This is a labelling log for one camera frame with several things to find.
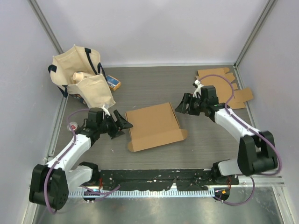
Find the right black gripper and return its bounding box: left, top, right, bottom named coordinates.
left=175, top=93, right=206, bottom=116

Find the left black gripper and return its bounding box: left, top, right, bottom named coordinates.
left=97, top=110, right=132, bottom=139

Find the large brown cardboard box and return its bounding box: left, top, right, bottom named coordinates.
left=125, top=102, right=188, bottom=152

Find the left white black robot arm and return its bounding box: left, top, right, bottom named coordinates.
left=29, top=107, right=133, bottom=214

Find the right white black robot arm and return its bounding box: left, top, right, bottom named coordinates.
left=175, top=84, right=278, bottom=184

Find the flat cardboard box blank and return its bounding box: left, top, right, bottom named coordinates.
left=195, top=67, right=254, bottom=110

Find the small blue orange box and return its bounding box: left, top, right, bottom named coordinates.
left=106, top=75, right=121, bottom=91

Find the red bull can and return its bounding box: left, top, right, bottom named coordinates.
left=67, top=122, right=79, bottom=132

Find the cream bottle in bag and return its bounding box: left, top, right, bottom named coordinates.
left=72, top=71, right=95, bottom=84

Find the beige canvas tote bag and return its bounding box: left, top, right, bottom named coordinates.
left=48, top=45, right=116, bottom=109

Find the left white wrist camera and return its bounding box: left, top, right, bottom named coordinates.
left=101, top=104, right=111, bottom=116

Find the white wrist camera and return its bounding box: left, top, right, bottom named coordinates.
left=193, top=80, right=204, bottom=98
left=101, top=104, right=111, bottom=116

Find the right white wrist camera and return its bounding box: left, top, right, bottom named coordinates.
left=193, top=80, right=204, bottom=98

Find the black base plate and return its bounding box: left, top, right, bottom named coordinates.
left=100, top=169, right=239, bottom=191

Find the slotted cable duct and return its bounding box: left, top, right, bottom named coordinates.
left=69, top=189, right=215, bottom=199

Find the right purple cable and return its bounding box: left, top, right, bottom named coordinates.
left=197, top=74, right=282, bottom=206

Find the left aluminium frame post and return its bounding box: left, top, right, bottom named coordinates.
left=28, top=0, right=64, bottom=54

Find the aluminium frame post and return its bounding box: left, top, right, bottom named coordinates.
left=234, top=0, right=277, bottom=69
left=28, top=0, right=64, bottom=54

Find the right aluminium frame post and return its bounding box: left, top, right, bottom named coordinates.
left=234, top=0, right=277, bottom=69

